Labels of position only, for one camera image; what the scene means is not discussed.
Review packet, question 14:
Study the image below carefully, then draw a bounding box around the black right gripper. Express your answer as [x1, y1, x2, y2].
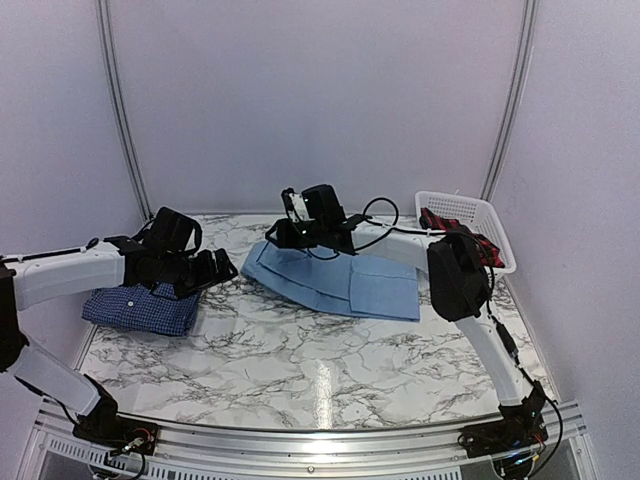
[264, 219, 325, 250]

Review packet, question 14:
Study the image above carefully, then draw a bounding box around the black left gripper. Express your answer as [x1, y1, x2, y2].
[159, 248, 237, 301]

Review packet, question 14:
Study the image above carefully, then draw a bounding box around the light blue long sleeve shirt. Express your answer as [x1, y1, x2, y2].
[241, 241, 420, 322]

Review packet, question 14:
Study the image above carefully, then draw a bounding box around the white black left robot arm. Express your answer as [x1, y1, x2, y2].
[1, 207, 238, 445]

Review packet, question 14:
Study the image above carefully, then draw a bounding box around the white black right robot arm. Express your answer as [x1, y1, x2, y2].
[266, 184, 544, 448]

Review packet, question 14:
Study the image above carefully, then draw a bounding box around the navy checked folded shirt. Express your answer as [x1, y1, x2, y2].
[82, 284, 200, 337]

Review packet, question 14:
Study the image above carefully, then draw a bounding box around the white plastic laundry basket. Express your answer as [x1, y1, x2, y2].
[414, 191, 517, 279]

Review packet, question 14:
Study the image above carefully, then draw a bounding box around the red black plaid shirt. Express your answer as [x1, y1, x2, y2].
[419, 207, 505, 268]

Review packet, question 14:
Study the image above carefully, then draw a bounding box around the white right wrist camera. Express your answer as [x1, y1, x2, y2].
[281, 188, 309, 223]

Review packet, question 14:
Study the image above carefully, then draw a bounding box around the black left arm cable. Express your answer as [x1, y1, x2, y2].
[0, 234, 151, 480]

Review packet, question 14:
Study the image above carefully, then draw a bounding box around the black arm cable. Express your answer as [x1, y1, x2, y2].
[299, 197, 564, 451]
[0, 234, 151, 480]

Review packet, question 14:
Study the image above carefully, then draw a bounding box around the aluminium front frame rail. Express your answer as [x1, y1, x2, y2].
[17, 400, 600, 479]

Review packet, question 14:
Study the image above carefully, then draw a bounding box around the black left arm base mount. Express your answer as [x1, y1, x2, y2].
[73, 399, 160, 456]

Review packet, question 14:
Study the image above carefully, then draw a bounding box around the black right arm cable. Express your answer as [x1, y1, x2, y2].
[299, 197, 564, 451]

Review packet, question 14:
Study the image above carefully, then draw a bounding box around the aluminium corner post left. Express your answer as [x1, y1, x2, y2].
[94, 0, 154, 220]

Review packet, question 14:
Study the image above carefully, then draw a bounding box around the aluminium corner post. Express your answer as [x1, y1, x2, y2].
[94, 0, 154, 220]
[481, 0, 540, 201]

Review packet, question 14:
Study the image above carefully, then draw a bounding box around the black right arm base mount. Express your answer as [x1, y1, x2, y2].
[457, 380, 549, 458]

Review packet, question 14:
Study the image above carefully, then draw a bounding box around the aluminium corner post right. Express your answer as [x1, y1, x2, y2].
[481, 0, 540, 201]

